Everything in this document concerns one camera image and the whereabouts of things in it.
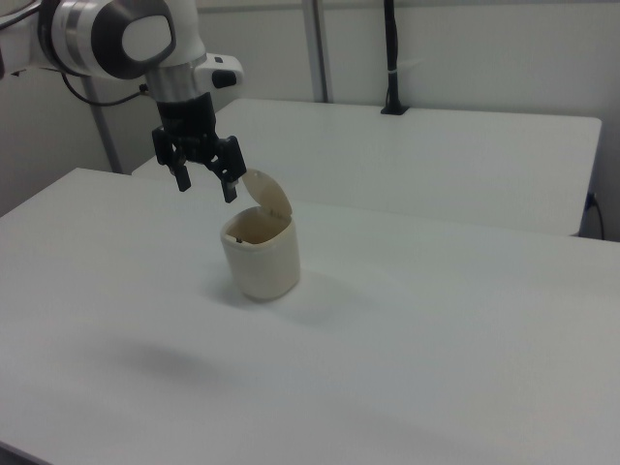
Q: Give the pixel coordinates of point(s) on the beige hinged bin lid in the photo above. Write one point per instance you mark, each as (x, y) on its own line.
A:
(271, 194)

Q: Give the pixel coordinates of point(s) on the white neighbouring table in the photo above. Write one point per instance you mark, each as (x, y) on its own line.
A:
(387, 164)

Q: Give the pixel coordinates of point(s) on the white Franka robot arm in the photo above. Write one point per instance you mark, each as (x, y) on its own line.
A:
(97, 34)

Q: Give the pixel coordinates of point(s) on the black camera pole with clamp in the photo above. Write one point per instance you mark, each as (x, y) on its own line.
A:
(393, 43)

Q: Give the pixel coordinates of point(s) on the small cream trash bin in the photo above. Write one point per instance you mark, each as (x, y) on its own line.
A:
(264, 269)

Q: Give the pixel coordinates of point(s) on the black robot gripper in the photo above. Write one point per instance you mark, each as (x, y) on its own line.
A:
(186, 121)

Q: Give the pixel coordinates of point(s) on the grey vertical frame post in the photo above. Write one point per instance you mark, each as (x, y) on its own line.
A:
(317, 48)
(104, 135)

